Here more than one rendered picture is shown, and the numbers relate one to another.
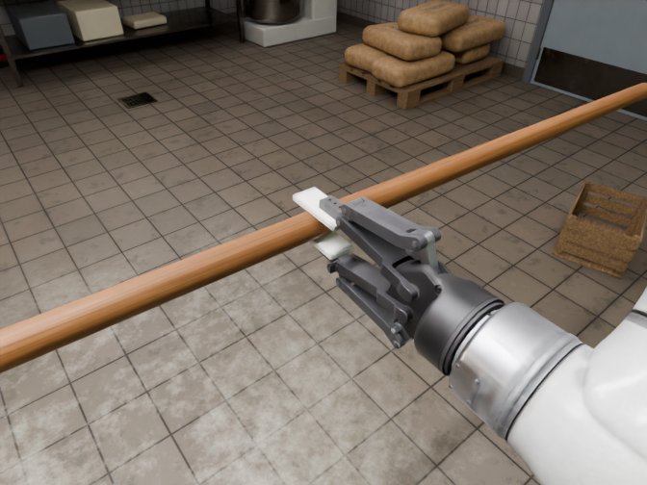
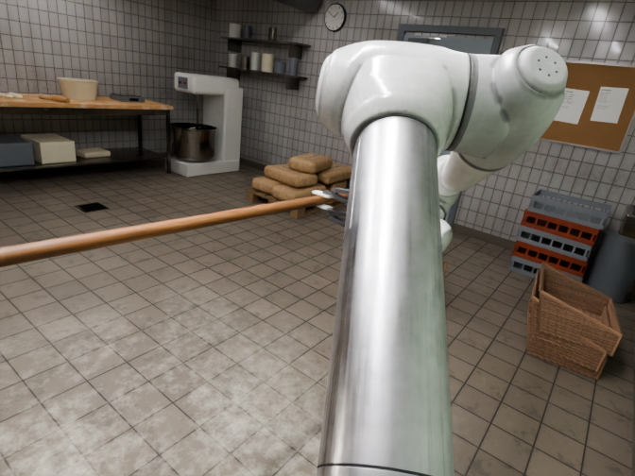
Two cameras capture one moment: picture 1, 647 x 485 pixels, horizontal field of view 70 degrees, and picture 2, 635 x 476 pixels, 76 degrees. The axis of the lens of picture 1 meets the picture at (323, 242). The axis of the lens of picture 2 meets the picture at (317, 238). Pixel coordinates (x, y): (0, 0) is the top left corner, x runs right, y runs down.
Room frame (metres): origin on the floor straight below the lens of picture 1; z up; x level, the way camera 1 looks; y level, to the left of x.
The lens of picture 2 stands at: (-0.79, 0.35, 1.50)
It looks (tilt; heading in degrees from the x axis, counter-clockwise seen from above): 22 degrees down; 344
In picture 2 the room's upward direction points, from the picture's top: 8 degrees clockwise
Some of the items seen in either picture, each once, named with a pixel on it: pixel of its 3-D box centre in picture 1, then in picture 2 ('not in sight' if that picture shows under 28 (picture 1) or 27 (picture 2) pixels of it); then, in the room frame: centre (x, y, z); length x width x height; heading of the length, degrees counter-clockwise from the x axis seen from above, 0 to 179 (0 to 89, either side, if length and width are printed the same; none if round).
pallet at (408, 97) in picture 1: (421, 70); (303, 195); (4.08, -0.83, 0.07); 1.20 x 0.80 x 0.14; 129
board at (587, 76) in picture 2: not in sight; (570, 103); (2.57, -2.93, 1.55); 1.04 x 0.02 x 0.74; 39
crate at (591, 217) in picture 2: not in sight; (569, 208); (2.07, -2.81, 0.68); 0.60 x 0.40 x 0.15; 39
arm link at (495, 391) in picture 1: (509, 366); not in sight; (0.22, -0.14, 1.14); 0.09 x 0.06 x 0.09; 129
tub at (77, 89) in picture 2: not in sight; (78, 89); (4.85, 1.85, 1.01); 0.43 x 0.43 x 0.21
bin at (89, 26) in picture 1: (90, 17); (48, 147); (4.52, 2.13, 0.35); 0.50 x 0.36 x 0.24; 40
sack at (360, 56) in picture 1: (382, 53); (277, 183); (4.04, -0.48, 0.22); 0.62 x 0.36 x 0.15; 134
